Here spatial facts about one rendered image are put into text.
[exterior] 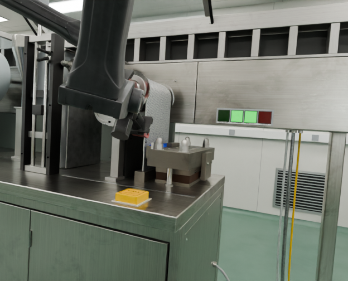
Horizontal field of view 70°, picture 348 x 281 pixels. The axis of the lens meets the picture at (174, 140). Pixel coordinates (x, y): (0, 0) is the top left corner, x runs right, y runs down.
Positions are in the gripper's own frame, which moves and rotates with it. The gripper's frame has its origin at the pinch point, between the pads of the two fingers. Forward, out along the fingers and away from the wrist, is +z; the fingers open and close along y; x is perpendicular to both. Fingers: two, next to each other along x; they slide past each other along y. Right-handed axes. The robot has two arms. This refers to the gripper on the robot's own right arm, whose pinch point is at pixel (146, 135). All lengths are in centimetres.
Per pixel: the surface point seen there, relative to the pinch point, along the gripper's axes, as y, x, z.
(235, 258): 25, -27, 171
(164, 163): 10.8, -10.8, -0.8
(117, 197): 7.4, -28.7, -17.1
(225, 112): 24.5, 25.3, 19.7
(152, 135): 0.3, 2.2, 4.0
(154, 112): 0.3, 10.4, -0.4
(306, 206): 93, 57, 269
